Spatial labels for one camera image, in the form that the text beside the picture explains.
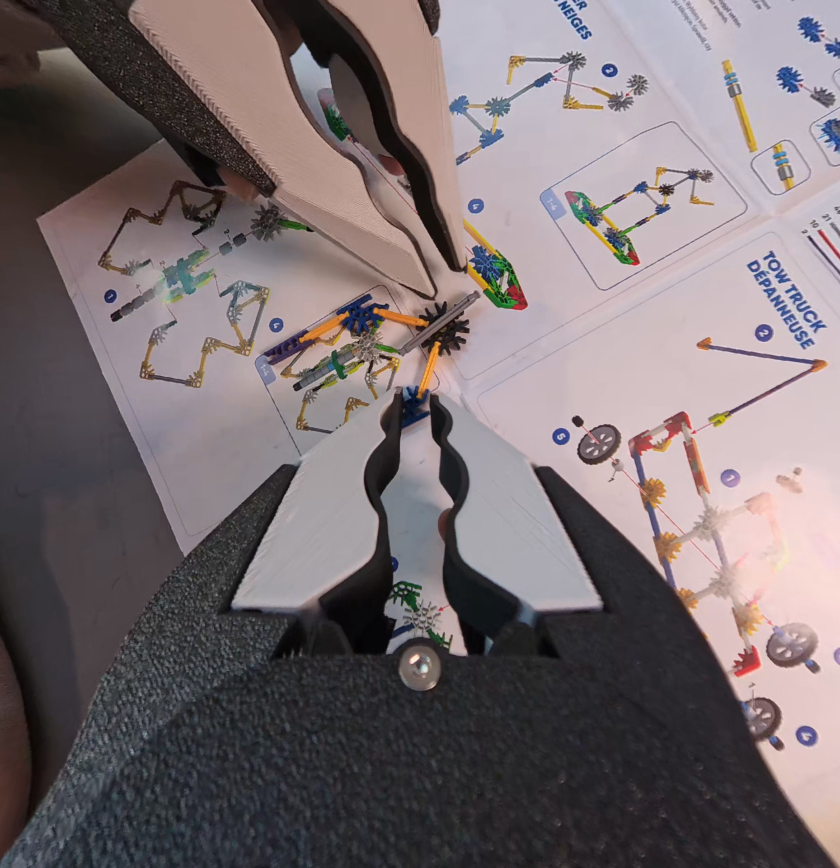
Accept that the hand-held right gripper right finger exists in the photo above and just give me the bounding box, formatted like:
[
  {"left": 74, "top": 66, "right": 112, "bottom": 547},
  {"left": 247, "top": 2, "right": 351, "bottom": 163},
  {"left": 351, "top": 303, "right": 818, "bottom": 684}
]
[{"left": 430, "top": 395, "right": 604, "bottom": 614}]

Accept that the person's left forearm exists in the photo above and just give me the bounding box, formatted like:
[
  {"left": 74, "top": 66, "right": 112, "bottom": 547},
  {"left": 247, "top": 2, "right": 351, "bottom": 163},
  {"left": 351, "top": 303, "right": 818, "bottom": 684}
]
[{"left": 0, "top": 0, "right": 61, "bottom": 89}]

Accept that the grey desk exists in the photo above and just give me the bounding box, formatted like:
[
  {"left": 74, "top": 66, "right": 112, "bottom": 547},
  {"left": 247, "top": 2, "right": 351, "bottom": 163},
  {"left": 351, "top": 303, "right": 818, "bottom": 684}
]
[{"left": 0, "top": 41, "right": 312, "bottom": 815}]

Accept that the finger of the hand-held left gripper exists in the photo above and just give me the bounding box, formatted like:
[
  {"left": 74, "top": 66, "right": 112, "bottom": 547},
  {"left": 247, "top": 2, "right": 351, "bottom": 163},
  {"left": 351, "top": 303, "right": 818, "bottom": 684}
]
[
  {"left": 128, "top": 0, "right": 440, "bottom": 301},
  {"left": 257, "top": 0, "right": 469, "bottom": 274}
]

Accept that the white instruction sheet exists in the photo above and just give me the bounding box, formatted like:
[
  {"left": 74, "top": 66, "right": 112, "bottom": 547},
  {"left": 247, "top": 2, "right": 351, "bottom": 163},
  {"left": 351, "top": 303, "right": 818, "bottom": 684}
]
[{"left": 37, "top": 0, "right": 840, "bottom": 868}]

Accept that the grey toy rod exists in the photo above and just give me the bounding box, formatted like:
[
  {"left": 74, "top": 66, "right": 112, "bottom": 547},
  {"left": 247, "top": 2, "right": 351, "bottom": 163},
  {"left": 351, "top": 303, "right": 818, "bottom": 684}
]
[{"left": 399, "top": 292, "right": 480, "bottom": 355}]

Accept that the blue yellow toy rod model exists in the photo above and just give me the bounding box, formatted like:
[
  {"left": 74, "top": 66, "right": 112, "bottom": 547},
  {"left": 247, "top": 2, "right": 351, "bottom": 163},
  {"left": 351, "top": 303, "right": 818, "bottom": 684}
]
[{"left": 263, "top": 295, "right": 471, "bottom": 428}]

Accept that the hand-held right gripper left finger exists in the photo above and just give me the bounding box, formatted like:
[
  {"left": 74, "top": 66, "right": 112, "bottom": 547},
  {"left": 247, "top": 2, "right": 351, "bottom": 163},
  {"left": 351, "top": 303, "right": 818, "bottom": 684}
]
[{"left": 230, "top": 390, "right": 404, "bottom": 611}]

